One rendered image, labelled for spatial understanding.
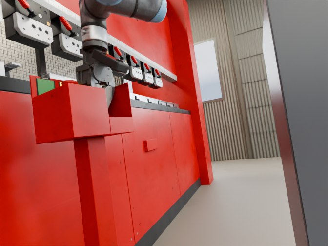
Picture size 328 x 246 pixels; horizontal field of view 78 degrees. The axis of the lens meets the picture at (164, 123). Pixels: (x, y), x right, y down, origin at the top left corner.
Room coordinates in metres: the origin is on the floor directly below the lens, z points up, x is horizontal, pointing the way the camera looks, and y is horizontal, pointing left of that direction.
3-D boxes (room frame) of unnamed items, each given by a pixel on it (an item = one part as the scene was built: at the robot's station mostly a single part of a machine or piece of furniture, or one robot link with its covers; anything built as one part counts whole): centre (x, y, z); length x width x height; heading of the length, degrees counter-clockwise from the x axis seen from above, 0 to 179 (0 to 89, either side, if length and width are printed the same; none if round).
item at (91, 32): (0.60, 0.17, 0.95); 0.08 x 0.08 x 0.05
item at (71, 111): (0.56, 0.21, 0.75); 0.20 x 0.16 x 0.18; 148
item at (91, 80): (0.58, 0.18, 0.81); 0.05 x 0.02 x 0.09; 148
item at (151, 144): (1.36, 0.10, 0.59); 0.15 x 0.02 x 0.07; 157
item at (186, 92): (2.64, -0.08, 1.15); 0.85 x 0.25 x 2.30; 67
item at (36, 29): (0.82, 0.50, 1.18); 0.15 x 0.09 x 0.17; 157
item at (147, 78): (1.74, 0.11, 1.18); 0.15 x 0.09 x 0.17; 157
